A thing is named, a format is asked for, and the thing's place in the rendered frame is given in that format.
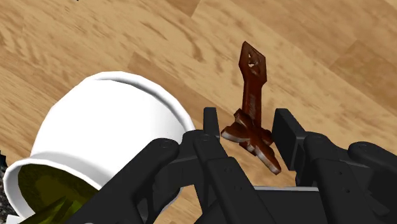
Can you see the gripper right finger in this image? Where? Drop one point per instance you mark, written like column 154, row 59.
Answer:
column 335, row 176

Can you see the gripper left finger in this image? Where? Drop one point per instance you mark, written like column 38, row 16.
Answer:
column 217, row 173

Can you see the brown wooden cross-shaped tool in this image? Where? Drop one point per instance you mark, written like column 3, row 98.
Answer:
column 252, row 118

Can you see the white plant pot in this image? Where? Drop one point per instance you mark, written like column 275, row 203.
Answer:
column 105, row 124

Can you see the green plant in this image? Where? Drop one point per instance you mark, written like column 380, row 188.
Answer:
column 52, row 198

